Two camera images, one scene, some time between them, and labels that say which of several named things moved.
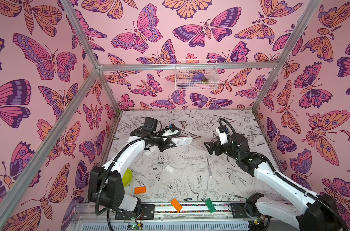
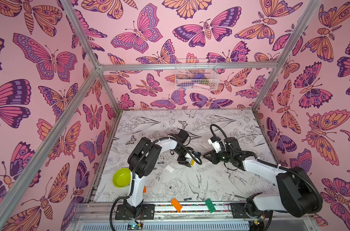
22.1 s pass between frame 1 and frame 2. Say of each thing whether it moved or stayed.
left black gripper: moved
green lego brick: stayed
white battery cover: stayed
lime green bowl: stayed
